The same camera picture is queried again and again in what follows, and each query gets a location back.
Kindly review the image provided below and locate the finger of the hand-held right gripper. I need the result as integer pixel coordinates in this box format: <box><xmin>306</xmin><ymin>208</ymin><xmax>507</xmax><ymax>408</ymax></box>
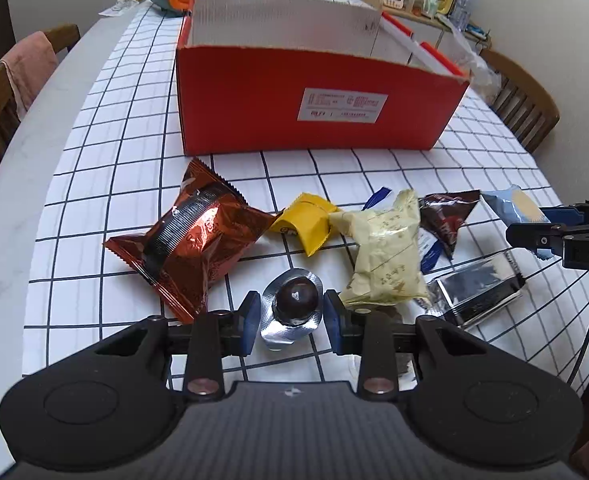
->
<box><xmin>505</xmin><ymin>221</ymin><xmax>589</xmax><ymax>274</ymax></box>
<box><xmin>539</xmin><ymin>198</ymin><xmax>589</xmax><ymax>227</ymax></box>

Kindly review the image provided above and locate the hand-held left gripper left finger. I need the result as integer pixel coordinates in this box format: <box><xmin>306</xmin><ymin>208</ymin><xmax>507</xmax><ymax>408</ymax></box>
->
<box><xmin>93</xmin><ymin>290</ymin><xmax>263</xmax><ymax>403</ymax></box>

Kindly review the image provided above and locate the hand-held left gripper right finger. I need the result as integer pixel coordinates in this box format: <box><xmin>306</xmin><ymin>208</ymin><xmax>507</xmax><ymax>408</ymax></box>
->
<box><xmin>323</xmin><ymin>288</ymin><xmax>491</xmax><ymax>401</ymax></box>

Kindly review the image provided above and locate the light blue snack packet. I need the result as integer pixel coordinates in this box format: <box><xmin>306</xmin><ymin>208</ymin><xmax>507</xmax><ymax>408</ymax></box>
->
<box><xmin>481</xmin><ymin>185</ymin><xmax>551</xmax><ymax>235</ymax></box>

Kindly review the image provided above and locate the foil-wrapped chocolate ball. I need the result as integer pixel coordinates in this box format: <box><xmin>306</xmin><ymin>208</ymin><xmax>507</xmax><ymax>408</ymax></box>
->
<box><xmin>259</xmin><ymin>269</ymin><xmax>324</xmax><ymax>352</ymax></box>

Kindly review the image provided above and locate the silver foil snack packet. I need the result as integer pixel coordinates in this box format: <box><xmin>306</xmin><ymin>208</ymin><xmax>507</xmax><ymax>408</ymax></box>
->
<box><xmin>425</xmin><ymin>252</ymin><xmax>528</xmax><ymax>329</ymax></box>

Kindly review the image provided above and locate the pale yellow snack packet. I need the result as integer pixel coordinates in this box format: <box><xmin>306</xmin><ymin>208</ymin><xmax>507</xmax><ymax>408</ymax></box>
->
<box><xmin>327</xmin><ymin>189</ymin><xmax>431</xmax><ymax>308</ymax></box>

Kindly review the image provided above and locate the dark brown triangular snack packet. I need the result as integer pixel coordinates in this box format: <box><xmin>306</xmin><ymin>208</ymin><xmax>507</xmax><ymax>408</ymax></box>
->
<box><xmin>419</xmin><ymin>190</ymin><xmax>481</xmax><ymax>261</ymax></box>

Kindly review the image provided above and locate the copper foil snack packet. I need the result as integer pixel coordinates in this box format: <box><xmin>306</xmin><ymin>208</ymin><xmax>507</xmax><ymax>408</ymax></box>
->
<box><xmin>103</xmin><ymin>156</ymin><xmax>281</xmax><ymax>325</ymax></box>

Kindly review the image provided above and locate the blue and white snack packet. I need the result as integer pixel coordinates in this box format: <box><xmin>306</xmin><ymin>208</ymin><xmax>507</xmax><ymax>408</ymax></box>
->
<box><xmin>417</xmin><ymin>227</ymin><xmax>443</xmax><ymax>274</ymax></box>

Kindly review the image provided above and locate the red cardboard box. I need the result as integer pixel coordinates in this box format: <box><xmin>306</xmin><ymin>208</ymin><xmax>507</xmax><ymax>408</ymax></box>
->
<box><xmin>174</xmin><ymin>0</ymin><xmax>471</xmax><ymax>157</ymax></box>

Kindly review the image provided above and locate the clear plastic bag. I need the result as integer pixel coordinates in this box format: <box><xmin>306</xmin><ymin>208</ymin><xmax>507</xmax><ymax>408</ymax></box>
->
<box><xmin>445</xmin><ymin>25</ymin><xmax>503</xmax><ymax>106</ymax></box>

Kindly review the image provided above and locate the plastic water bottle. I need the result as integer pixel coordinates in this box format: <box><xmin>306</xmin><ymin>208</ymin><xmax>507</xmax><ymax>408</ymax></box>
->
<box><xmin>451</xmin><ymin>0</ymin><xmax>476</xmax><ymax>30</ymax></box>

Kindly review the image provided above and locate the white grid tablecloth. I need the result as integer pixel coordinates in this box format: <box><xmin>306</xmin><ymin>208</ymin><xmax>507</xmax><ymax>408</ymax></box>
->
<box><xmin>22</xmin><ymin>2</ymin><xmax>589</xmax><ymax>396</ymax></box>

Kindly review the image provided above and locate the pink cloth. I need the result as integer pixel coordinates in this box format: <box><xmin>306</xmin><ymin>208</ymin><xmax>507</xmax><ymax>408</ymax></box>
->
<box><xmin>0</xmin><ymin>31</ymin><xmax>59</xmax><ymax>121</ymax></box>

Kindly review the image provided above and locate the white paper wrapper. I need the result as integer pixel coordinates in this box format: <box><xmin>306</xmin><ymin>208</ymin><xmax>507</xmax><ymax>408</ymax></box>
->
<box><xmin>102</xmin><ymin>0</ymin><xmax>148</xmax><ymax>17</ymax></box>

